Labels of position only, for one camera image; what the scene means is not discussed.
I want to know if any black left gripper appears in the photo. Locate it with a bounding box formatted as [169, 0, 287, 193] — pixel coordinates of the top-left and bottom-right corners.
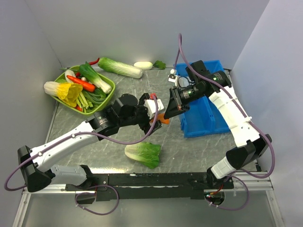
[119, 94, 162, 135]

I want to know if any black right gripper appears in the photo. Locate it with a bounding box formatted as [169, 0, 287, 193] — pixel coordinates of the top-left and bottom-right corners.
[164, 84, 205, 120]

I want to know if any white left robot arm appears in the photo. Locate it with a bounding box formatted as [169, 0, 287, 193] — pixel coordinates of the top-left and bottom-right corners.
[18, 93, 164, 192]

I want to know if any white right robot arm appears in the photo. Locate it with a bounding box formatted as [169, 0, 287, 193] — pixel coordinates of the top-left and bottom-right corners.
[164, 61, 271, 188]

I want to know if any white toothpaste tube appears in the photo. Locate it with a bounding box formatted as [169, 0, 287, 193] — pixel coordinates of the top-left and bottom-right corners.
[177, 77, 189, 87]

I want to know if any light green tray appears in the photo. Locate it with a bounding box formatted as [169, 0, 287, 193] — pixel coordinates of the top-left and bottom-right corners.
[44, 63, 116, 115]

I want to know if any blue four-compartment bin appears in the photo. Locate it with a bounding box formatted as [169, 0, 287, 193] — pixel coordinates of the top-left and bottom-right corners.
[176, 60, 230, 138]

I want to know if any green radish leaf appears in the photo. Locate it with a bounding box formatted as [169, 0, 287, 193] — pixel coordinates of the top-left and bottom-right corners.
[153, 60, 166, 70]

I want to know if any orange carrot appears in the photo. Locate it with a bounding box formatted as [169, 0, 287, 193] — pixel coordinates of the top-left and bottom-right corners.
[66, 75, 96, 92]

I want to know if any white radish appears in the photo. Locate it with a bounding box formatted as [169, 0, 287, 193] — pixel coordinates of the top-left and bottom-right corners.
[134, 61, 153, 70]

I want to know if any green napa cabbage front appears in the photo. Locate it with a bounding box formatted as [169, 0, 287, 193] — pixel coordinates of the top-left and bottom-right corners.
[125, 142, 161, 169]

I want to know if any long green napa cabbage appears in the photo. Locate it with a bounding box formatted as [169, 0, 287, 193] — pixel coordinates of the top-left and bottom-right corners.
[98, 57, 143, 79]

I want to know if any green bok choy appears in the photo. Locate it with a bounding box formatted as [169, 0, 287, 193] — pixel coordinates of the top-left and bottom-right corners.
[79, 62, 112, 94]

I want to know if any red chili pepper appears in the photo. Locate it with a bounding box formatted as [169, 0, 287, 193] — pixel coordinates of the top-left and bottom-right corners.
[86, 58, 100, 65]

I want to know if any yellow napa cabbage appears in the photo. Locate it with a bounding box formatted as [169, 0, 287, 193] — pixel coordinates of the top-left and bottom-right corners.
[44, 81, 83, 107]

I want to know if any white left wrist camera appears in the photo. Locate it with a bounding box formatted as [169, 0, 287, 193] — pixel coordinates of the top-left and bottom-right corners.
[144, 98, 165, 118]

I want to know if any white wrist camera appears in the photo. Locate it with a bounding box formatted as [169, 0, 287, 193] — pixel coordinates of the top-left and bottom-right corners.
[168, 69, 178, 83]
[144, 98, 165, 118]

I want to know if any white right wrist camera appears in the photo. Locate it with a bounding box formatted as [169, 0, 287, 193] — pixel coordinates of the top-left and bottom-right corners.
[168, 69, 178, 83]

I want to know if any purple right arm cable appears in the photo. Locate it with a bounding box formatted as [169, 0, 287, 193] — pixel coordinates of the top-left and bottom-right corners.
[174, 33, 276, 178]

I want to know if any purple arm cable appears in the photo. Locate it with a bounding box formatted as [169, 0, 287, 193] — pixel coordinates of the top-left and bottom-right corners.
[4, 94, 159, 192]
[174, 33, 276, 178]

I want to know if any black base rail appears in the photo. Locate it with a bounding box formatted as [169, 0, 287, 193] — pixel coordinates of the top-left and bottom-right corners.
[65, 172, 234, 201]

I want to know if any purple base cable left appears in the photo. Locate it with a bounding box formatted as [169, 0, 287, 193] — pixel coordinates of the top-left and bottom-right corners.
[74, 182, 122, 216]

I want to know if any aluminium frame rail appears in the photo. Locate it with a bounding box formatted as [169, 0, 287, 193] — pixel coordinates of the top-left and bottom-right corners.
[13, 171, 284, 227]

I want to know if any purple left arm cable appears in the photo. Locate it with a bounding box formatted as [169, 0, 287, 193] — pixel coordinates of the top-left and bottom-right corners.
[4, 94, 159, 192]

